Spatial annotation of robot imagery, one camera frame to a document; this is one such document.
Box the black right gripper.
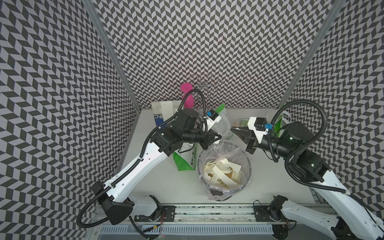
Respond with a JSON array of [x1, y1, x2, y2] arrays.
[[230, 125, 295, 159]]

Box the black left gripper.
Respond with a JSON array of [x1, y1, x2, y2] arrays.
[[181, 123, 222, 150]]

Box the green white takeout bag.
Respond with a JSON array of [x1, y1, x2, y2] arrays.
[[173, 103, 232, 172]]

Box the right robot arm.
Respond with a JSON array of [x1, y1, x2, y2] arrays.
[[231, 99, 384, 240]]

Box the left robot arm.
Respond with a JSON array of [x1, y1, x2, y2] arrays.
[[76, 89, 222, 229]]

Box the left green juice box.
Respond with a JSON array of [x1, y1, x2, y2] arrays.
[[240, 119, 249, 127]]

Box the trash bin with plastic liner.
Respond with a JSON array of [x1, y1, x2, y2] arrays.
[[197, 141, 252, 202]]

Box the shredded receipt pieces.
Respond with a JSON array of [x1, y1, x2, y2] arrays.
[[203, 158, 242, 189]]

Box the pink plastic wine glass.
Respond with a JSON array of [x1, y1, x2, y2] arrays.
[[180, 82, 195, 109]]

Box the blue paper bag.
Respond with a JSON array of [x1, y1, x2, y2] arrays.
[[151, 101, 182, 126]]

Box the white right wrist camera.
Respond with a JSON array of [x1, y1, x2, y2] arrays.
[[247, 117, 273, 143]]

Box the green white bag with handles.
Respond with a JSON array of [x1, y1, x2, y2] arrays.
[[266, 110, 292, 137]]

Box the chrome wire glass rack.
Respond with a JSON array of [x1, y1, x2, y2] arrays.
[[190, 74, 223, 106]]

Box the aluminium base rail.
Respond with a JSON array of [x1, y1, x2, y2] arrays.
[[86, 203, 334, 240]]

